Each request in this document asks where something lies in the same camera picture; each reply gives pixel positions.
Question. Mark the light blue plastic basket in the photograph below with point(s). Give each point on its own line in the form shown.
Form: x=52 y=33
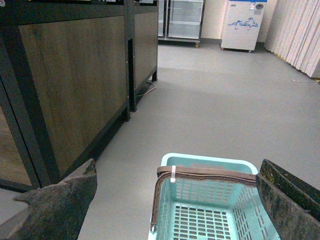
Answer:
x=210 y=210

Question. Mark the wood panel display stand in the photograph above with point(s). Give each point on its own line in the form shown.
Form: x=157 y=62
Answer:
x=70 y=72

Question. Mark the brown basket handle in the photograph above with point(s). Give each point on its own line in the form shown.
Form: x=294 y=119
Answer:
x=195 y=174

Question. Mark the glass door refrigerator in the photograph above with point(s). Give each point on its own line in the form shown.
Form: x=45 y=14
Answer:
x=180 y=21

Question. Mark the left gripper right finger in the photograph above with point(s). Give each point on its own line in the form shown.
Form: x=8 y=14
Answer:
x=292 y=205

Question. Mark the white chest freezer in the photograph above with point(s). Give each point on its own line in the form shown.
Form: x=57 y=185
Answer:
x=241 y=24

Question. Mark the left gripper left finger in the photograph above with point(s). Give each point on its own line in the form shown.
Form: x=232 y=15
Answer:
x=54 y=212

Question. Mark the white curtain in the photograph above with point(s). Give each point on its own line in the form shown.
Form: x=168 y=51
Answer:
x=294 y=35

